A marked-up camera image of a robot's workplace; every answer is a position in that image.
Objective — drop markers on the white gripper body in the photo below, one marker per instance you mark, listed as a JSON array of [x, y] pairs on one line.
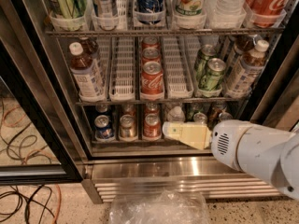
[[224, 141]]

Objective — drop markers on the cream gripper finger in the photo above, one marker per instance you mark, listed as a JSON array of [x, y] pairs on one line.
[[192, 134]]

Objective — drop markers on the tea bottle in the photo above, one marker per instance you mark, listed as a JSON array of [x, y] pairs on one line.
[[86, 72], [242, 44], [248, 68], [91, 47]]

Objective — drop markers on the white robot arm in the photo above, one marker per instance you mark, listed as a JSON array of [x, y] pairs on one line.
[[266, 153]]

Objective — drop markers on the green can bottom shelf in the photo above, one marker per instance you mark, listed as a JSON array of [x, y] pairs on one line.
[[200, 118]]

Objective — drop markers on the clear water bottle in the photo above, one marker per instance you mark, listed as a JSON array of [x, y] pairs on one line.
[[176, 114]]

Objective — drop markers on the red can bottom shelf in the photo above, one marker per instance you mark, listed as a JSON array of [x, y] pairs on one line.
[[152, 126]]

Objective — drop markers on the right glass fridge door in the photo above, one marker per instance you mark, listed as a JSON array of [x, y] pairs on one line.
[[274, 101]]

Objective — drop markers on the glass fridge door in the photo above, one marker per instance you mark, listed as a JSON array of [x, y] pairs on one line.
[[35, 72], [274, 101]]

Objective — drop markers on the bronze can bottom shelf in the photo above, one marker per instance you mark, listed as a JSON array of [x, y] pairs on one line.
[[127, 126]]

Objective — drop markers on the blue can bottom shelf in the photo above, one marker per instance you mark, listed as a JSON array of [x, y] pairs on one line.
[[103, 128]]

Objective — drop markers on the steel fridge base grille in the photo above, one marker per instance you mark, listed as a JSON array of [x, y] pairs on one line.
[[105, 180]]

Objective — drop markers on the blue bottle top shelf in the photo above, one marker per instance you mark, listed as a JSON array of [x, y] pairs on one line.
[[149, 11]]

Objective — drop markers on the cola bottle top shelf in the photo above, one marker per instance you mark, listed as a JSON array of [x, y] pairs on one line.
[[265, 13]]

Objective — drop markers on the silver bottle top shelf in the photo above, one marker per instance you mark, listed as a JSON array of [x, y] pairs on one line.
[[105, 8]]

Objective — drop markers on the left glass fridge door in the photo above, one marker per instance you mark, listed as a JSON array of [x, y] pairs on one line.
[[35, 72]]

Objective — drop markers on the gold can bottom right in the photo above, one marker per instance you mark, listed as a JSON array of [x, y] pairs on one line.
[[223, 116]]

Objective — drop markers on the front green soda can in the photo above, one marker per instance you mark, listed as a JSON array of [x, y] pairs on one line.
[[213, 74]]

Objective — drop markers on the green soda can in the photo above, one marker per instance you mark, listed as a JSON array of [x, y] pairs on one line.
[[213, 74], [204, 54]]

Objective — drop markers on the clear plastic bag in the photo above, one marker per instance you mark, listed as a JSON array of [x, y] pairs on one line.
[[168, 207]]

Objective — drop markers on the front red cola can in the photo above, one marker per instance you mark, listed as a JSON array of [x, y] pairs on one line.
[[152, 78]]

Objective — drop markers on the red cola can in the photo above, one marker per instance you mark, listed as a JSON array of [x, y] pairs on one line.
[[152, 78], [150, 42], [151, 55]]

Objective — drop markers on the rear green soda can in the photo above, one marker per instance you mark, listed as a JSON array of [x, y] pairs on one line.
[[204, 54]]

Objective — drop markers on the middle red cola can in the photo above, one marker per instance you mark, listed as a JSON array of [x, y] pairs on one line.
[[151, 55]]

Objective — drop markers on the rear red cola can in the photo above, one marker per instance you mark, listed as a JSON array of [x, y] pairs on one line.
[[150, 42]]

